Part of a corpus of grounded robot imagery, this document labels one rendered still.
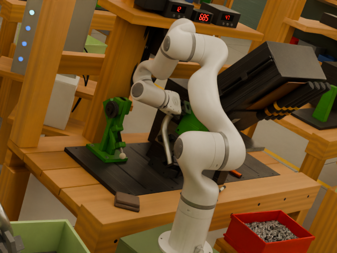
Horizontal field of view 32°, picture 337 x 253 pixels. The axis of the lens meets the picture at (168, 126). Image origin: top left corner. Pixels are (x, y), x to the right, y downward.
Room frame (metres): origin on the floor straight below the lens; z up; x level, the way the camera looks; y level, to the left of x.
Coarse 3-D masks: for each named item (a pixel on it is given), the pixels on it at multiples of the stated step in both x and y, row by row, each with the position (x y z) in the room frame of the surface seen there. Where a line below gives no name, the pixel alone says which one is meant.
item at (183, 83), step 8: (168, 80) 2.74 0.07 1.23; (176, 80) 2.75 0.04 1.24; (184, 80) 2.80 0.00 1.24; (168, 88) 2.73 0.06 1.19; (176, 88) 2.70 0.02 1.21; (184, 88) 2.67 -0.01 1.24; (184, 96) 2.66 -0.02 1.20; (160, 112) 2.73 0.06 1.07; (160, 120) 2.72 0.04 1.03; (176, 120) 2.66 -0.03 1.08; (152, 128) 2.74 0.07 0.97; (160, 128) 2.71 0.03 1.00; (152, 136) 2.73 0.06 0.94
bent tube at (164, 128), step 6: (186, 102) 2.51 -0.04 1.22; (186, 108) 2.49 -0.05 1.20; (162, 120) 2.53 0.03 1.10; (168, 120) 2.52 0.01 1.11; (162, 126) 2.51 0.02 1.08; (162, 132) 2.50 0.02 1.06; (162, 138) 2.48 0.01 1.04; (168, 144) 2.46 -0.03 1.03; (168, 150) 2.44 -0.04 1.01; (168, 156) 2.42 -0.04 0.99; (168, 162) 2.40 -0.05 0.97
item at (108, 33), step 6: (186, 0) 8.58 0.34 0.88; (192, 0) 8.68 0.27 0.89; (198, 0) 8.86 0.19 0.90; (216, 0) 9.21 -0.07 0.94; (222, 0) 9.34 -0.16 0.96; (228, 0) 9.41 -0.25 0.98; (198, 6) 8.79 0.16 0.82; (228, 6) 9.39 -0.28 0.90; (96, 30) 7.68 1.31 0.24; (102, 30) 7.56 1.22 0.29; (108, 36) 7.52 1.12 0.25; (216, 36) 9.41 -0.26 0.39; (108, 42) 7.51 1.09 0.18
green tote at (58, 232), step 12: (24, 228) 1.59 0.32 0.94; (36, 228) 1.61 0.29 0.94; (48, 228) 1.64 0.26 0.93; (60, 228) 1.67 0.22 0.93; (72, 228) 1.64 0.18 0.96; (24, 240) 1.59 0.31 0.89; (36, 240) 1.62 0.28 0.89; (48, 240) 1.65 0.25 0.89; (60, 240) 1.67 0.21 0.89; (72, 240) 1.62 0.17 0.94; (24, 252) 1.60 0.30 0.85; (60, 252) 1.65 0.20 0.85; (72, 252) 1.60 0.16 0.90; (84, 252) 1.55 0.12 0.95
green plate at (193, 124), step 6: (186, 114) 2.53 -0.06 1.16; (192, 114) 2.52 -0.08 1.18; (186, 120) 2.52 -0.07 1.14; (192, 120) 2.50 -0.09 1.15; (198, 120) 2.48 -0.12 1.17; (180, 126) 2.52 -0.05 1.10; (186, 126) 2.50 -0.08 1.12; (192, 126) 2.49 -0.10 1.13; (198, 126) 2.47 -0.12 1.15; (204, 126) 2.50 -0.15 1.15; (180, 132) 2.50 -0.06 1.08
